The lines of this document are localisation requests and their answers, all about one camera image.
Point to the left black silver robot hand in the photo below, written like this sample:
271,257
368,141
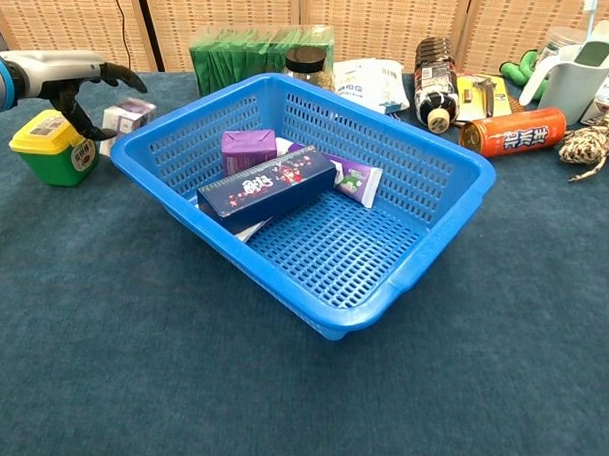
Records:
55,74

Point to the yellow square container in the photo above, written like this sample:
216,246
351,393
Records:
57,154

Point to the small white box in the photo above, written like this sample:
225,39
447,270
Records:
125,117

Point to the black tripod stand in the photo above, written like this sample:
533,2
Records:
146,22

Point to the clear box green tea bags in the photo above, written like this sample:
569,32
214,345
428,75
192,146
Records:
230,55

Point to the small purple box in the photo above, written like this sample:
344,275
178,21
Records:
247,148

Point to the long dark blue box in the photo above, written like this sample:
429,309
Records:
266,186

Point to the glass jar black lid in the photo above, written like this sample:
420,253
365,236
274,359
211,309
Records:
305,63

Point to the dark blue table carpet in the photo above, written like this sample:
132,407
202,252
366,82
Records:
130,357

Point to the white salt bag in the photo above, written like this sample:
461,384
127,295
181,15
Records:
369,82

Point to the bamboo folding screen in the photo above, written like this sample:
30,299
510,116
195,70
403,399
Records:
367,15

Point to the purple white toothpaste tube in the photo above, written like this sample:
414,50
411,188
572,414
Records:
358,182

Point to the blue plastic perforated basket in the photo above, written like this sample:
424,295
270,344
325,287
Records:
334,249

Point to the blue binder clip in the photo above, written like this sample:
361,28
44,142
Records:
393,111

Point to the dark soy sauce bottle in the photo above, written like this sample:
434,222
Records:
434,82

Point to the razor in yellow pack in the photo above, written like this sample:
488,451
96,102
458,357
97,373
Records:
481,96

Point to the orange red can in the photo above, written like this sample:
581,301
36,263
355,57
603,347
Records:
513,132

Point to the green cloth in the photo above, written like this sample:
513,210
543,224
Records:
522,68

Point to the clear plastic jar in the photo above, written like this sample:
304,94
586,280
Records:
558,44

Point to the light blue plastic pitcher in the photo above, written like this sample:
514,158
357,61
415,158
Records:
572,92

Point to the blue toothbrush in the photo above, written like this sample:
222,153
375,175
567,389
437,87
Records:
589,10

